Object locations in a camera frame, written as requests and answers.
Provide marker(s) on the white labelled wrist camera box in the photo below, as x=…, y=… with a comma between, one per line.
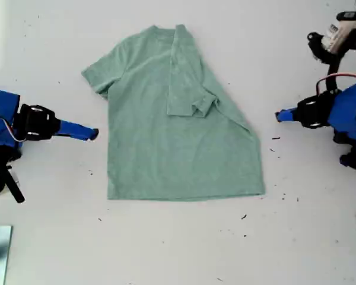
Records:
x=338, y=35

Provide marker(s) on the black camera stalk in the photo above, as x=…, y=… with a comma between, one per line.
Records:
x=333, y=74

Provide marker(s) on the shiny steel plate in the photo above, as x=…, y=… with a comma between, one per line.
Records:
x=3, y=255

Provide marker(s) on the green t-shirt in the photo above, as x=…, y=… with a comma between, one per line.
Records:
x=166, y=148

